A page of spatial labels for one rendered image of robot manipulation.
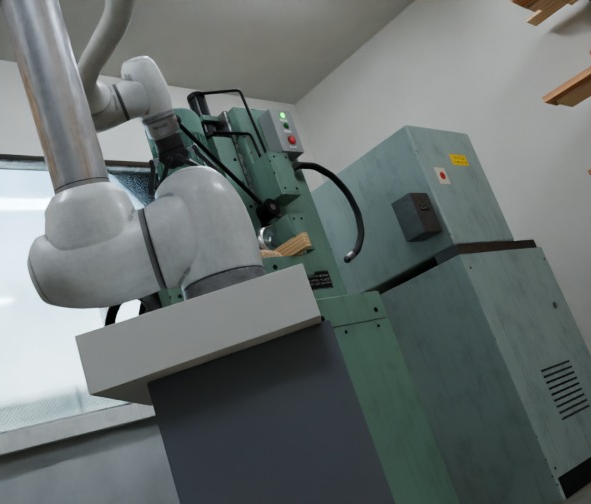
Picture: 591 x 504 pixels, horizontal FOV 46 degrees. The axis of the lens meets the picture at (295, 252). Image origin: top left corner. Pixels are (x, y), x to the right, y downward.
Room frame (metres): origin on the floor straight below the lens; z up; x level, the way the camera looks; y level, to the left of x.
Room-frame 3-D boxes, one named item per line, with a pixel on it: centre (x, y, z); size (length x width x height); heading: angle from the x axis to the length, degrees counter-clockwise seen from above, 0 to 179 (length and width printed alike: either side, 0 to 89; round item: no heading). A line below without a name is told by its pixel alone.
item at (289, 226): (2.01, -0.01, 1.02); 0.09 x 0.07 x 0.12; 47
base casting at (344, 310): (2.07, 0.15, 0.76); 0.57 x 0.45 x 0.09; 137
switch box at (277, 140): (2.12, -0.09, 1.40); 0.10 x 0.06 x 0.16; 137
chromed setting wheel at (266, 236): (1.99, 0.05, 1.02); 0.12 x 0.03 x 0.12; 137
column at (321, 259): (2.20, 0.04, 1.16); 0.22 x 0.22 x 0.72; 47
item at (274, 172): (2.04, -0.02, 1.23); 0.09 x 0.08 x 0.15; 137
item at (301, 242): (1.93, 0.17, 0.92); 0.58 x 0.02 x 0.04; 47
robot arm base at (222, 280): (1.21, 0.12, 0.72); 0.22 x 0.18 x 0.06; 92
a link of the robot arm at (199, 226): (1.21, 0.15, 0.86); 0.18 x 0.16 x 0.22; 98
